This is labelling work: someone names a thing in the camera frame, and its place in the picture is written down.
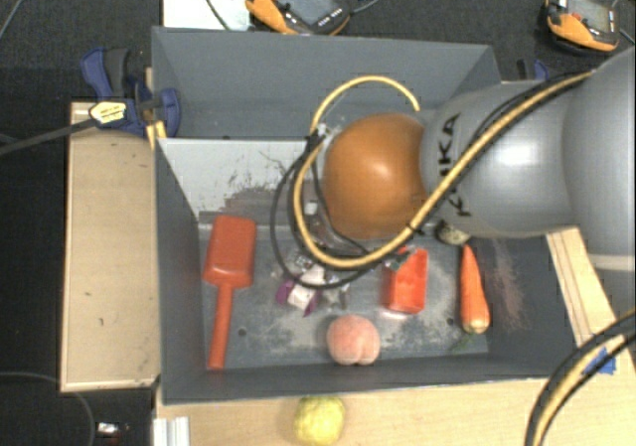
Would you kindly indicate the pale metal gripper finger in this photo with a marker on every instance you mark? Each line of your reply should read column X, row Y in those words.
column 342, row 296
column 303, row 261

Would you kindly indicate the purple and white toy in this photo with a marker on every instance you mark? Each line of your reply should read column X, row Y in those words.
column 298, row 294

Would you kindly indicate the pink toy peach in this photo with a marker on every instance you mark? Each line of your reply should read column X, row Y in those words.
column 353, row 341

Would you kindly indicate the orange-red box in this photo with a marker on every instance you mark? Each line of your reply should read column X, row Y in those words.
column 406, row 282

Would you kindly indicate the orange toy shovel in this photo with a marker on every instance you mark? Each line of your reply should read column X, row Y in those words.
column 229, row 250

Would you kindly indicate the pale speckled ball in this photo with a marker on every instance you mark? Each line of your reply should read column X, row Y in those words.
column 453, row 235

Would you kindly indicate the yellow-green toy fruit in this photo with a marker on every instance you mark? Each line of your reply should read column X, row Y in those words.
column 319, row 421

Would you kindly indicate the orange toy carrot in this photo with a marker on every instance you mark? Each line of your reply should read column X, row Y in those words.
column 472, row 295

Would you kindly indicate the grey metal bin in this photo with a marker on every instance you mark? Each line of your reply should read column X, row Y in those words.
column 233, row 86

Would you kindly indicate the pale wood board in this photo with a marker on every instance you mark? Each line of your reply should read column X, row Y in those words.
column 111, row 255

